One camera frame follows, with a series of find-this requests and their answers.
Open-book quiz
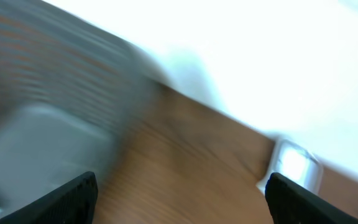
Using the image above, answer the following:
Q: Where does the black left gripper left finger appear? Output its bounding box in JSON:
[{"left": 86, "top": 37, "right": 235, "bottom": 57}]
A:
[{"left": 0, "top": 171, "right": 98, "bottom": 224}]

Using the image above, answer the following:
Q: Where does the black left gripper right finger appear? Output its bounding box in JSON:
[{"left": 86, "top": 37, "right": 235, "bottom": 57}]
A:
[{"left": 265, "top": 172, "right": 358, "bottom": 224}]

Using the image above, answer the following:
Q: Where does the grey plastic basket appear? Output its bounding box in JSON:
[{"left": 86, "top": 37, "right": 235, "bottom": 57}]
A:
[{"left": 0, "top": 1, "right": 154, "bottom": 214}]

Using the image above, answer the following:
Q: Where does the white barcode scanner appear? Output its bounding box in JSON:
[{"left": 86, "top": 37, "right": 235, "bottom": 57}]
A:
[{"left": 256, "top": 138, "right": 323, "bottom": 195}]

